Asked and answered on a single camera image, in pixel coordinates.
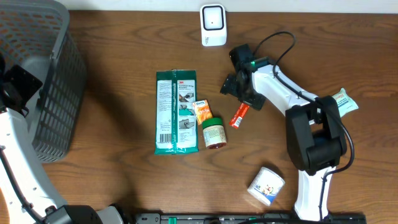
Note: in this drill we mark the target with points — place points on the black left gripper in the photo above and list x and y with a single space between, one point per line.
24 81

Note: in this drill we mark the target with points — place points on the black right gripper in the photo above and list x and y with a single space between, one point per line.
229 86

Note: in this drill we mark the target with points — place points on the red coffee stick sachet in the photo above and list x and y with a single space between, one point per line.
239 115

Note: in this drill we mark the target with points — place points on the small orange carton box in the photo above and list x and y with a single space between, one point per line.
202 111

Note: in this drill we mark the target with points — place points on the green lid white jar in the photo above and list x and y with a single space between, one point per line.
213 133

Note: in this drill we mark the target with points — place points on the white red package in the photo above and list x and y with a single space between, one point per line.
176 124

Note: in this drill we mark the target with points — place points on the white blue labelled jar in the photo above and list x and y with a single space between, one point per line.
266 186

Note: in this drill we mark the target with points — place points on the teal white snack packet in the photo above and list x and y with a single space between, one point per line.
345 103

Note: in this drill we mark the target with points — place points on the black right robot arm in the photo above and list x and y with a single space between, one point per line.
313 128

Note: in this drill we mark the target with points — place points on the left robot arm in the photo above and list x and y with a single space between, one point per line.
26 188

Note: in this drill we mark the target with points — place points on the white barcode scanner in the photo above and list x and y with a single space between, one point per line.
213 25

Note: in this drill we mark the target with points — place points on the grey plastic mesh basket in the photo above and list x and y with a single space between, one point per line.
35 35

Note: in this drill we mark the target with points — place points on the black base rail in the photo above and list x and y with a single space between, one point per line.
276 217

